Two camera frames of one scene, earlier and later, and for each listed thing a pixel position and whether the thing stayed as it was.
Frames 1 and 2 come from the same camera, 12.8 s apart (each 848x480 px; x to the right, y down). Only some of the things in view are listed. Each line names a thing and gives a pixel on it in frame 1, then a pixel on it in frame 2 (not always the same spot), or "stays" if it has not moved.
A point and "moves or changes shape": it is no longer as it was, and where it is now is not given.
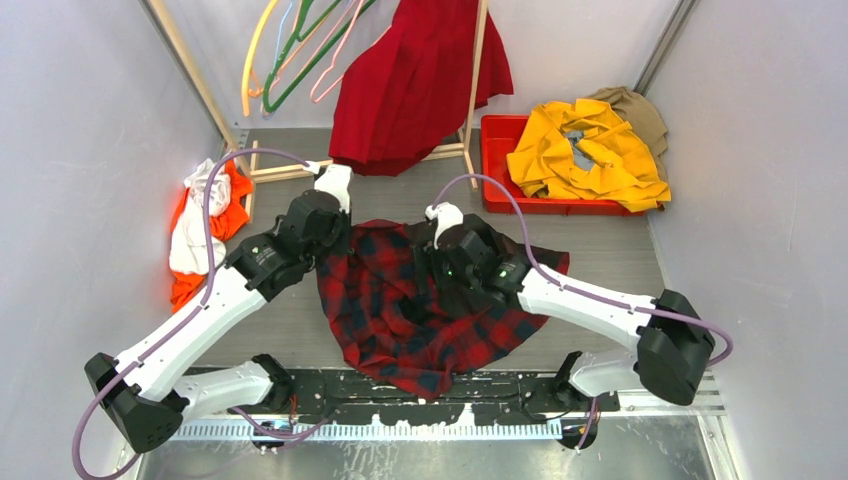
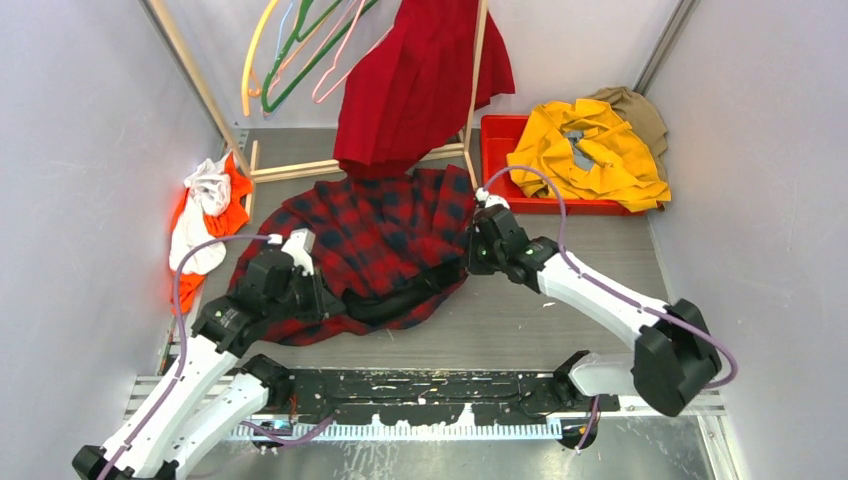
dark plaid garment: (391, 318) moves or changes shape
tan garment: (645, 120) stays
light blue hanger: (278, 46) stays
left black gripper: (343, 246) to (324, 304)
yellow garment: (543, 162) stays
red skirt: (403, 91) stays
